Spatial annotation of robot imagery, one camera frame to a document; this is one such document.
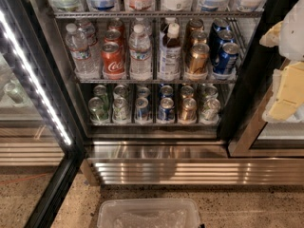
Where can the front green can bottom shelf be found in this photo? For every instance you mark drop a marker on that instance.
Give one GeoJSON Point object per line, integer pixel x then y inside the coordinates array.
{"type": "Point", "coordinates": [98, 109]}

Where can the water bottle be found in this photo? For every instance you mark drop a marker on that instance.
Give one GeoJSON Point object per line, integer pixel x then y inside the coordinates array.
{"type": "Point", "coordinates": [87, 28]}
{"type": "Point", "coordinates": [140, 52]}
{"type": "Point", "coordinates": [79, 49]}

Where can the rear red cola can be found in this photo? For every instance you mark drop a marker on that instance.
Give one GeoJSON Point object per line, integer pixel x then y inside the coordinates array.
{"type": "Point", "coordinates": [116, 24]}

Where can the rear blue can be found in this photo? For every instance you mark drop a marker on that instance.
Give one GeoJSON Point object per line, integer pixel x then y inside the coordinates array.
{"type": "Point", "coordinates": [218, 25]}

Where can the front tea bottle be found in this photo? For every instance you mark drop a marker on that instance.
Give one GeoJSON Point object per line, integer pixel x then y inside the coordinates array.
{"type": "Point", "coordinates": [170, 54]}

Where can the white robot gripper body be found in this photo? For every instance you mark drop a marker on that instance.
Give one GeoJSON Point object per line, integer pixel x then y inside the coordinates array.
{"type": "Point", "coordinates": [294, 32]}

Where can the front centre water bottle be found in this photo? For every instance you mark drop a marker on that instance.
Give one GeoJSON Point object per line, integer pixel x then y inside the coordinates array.
{"type": "Point", "coordinates": [140, 52]}

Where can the red cola can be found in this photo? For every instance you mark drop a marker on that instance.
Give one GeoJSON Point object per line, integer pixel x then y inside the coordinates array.
{"type": "Point", "coordinates": [113, 36]}
{"type": "Point", "coordinates": [116, 24]}
{"type": "Point", "coordinates": [113, 60]}

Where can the front gold can bottom shelf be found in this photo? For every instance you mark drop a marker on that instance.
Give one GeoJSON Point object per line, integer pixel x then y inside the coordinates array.
{"type": "Point", "coordinates": [188, 110]}

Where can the front blue can bottom shelf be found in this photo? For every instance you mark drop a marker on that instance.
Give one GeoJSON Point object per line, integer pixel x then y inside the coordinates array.
{"type": "Point", "coordinates": [142, 112]}

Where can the front pepsi can bottom shelf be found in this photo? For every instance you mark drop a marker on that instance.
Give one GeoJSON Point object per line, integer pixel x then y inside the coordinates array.
{"type": "Point", "coordinates": [166, 110]}

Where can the clear plastic bin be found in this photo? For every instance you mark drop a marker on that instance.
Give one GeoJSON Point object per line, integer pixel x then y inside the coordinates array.
{"type": "Point", "coordinates": [149, 213]}

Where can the front left water bottle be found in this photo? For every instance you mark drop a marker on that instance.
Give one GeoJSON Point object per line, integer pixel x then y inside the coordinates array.
{"type": "Point", "coordinates": [79, 49]}

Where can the front silver can bottom shelf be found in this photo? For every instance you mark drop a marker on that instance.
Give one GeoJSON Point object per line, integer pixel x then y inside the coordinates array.
{"type": "Point", "coordinates": [210, 110]}

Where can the front white-green can bottom shelf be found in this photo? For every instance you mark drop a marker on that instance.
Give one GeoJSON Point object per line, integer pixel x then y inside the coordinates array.
{"type": "Point", "coordinates": [120, 109]}

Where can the open fridge glass door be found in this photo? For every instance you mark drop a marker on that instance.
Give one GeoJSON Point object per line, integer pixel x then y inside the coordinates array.
{"type": "Point", "coordinates": [38, 129]}

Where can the right fridge door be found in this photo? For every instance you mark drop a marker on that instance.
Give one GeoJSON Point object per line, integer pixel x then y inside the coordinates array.
{"type": "Point", "coordinates": [261, 136]}

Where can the orange-gold can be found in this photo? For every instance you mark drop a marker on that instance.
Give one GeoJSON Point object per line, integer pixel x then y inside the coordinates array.
{"type": "Point", "coordinates": [196, 62]}
{"type": "Point", "coordinates": [198, 37]}
{"type": "Point", "coordinates": [194, 24]}

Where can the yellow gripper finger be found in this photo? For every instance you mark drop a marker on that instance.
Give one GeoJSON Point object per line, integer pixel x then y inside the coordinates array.
{"type": "Point", "coordinates": [272, 37]}
{"type": "Point", "coordinates": [290, 95]}

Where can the rear left water bottle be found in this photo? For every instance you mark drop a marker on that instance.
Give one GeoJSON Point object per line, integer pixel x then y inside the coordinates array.
{"type": "Point", "coordinates": [87, 28]}

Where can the front red cola can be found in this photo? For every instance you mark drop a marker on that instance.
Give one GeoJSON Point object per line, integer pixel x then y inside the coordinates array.
{"type": "Point", "coordinates": [113, 60]}

